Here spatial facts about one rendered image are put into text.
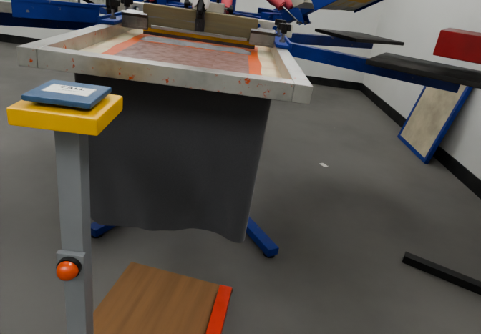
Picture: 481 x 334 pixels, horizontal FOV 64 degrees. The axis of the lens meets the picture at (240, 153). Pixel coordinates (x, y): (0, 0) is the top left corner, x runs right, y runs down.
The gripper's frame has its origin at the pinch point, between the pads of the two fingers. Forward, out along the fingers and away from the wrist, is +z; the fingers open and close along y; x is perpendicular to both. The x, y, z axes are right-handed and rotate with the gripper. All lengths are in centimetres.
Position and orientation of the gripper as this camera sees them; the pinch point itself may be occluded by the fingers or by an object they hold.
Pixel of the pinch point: (200, 24)
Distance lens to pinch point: 137.1
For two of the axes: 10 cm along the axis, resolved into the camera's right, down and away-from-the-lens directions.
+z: -1.3, 9.1, 4.0
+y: -0.1, 4.0, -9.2
